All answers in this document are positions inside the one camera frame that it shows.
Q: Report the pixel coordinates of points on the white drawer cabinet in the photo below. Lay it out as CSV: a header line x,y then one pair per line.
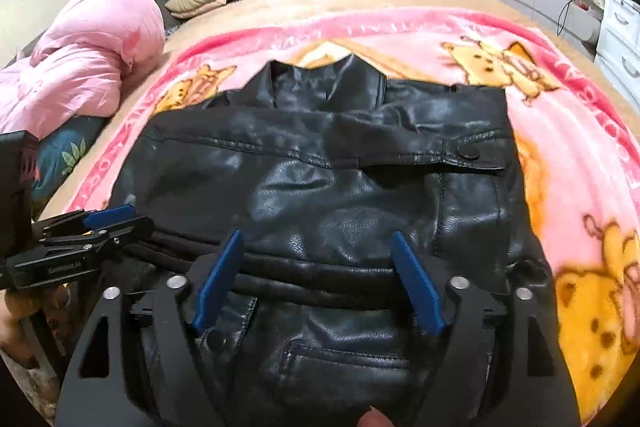
x,y
620,37

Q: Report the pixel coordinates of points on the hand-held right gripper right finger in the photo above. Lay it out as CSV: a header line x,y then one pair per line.
x,y
415,282

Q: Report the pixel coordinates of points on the pink printed blanket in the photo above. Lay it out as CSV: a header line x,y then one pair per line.
x,y
550,117

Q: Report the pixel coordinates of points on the black leather jacket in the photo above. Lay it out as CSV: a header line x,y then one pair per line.
x,y
320,187

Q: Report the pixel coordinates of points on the dark floral pillow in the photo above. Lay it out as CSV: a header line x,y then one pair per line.
x,y
65,152

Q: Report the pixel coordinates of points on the pink duvet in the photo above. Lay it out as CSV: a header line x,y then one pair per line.
x,y
90,57

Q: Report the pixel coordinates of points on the grey desk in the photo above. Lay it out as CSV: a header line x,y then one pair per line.
x,y
530,2

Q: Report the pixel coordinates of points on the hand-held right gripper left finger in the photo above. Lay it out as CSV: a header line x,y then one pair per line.
x,y
220,277

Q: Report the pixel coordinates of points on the person's right hand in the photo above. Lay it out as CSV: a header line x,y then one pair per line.
x,y
374,419

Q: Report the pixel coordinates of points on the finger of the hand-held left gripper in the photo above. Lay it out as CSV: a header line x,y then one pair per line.
x,y
110,214
130,229

